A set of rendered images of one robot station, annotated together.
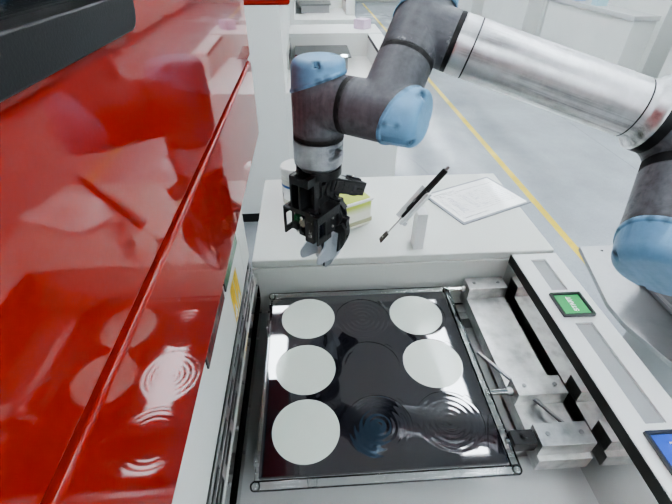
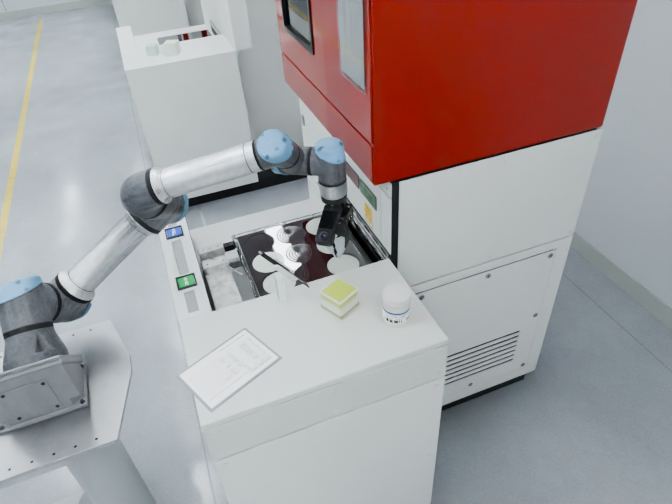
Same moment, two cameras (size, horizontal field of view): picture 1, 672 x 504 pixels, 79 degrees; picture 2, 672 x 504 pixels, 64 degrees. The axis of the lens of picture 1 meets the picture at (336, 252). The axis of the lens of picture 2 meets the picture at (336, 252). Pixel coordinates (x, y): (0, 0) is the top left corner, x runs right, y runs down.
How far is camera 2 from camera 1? 1.84 m
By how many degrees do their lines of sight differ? 102
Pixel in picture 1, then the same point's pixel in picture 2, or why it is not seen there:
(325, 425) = (313, 229)
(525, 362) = (216, 282)
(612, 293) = (121, 381)
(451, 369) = (258, 261)
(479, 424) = (246, 245)
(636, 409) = (180, 244)
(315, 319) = (338, 264)
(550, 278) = (190, 300)
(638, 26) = not seen: outside the picture
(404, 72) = not seen: hidden behind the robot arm
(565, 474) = not seen: hidden behind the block
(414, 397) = (276, 246)
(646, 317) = (108, 364)
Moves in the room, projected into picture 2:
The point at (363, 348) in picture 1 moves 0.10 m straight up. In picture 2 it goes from (305, 258) to (302, 234)
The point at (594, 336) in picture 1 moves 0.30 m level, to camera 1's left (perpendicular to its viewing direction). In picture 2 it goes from (181, 269) to (279, 246)
